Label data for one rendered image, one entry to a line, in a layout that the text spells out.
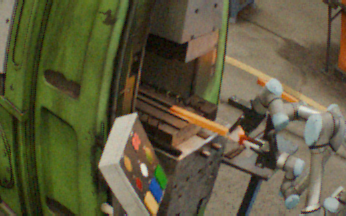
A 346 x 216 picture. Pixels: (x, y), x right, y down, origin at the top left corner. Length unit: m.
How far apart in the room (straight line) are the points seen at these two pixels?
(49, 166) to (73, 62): 0.61
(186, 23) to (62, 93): 0.56
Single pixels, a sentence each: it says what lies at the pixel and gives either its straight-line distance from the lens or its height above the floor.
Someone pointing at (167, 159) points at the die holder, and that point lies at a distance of 3.30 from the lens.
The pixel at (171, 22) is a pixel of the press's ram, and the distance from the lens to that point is 3.06.
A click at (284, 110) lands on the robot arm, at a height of 1.24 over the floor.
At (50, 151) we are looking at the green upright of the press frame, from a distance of 3.46.
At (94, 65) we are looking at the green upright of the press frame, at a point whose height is 1.30.
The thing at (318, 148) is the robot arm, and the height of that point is 1.31.
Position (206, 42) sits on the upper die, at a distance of 3.23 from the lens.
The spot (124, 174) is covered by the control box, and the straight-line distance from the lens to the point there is 2.68.
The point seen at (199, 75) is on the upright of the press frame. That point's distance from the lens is 3.61.
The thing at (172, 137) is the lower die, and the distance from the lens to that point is 3.29.
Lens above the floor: 2.64
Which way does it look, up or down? 29 degrees down
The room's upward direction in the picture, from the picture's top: 9 degrees clockwise
